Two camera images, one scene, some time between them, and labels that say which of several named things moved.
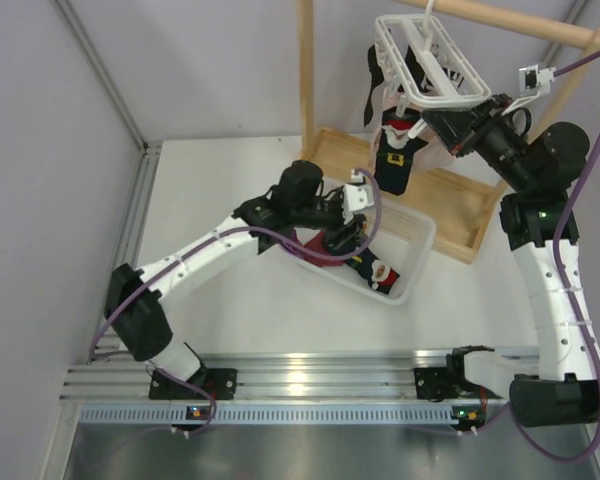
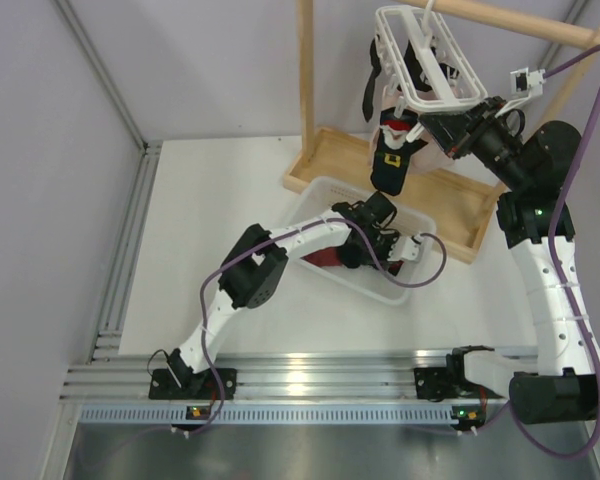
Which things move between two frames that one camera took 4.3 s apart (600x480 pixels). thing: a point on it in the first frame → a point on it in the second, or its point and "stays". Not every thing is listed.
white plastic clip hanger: (423, 67) stays
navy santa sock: (380, 276) → (395, 266)
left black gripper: (338, 238) → (390, 237)
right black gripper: (453, 126) stays
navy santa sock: (397, 150) stays
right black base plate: (436, 384) stays
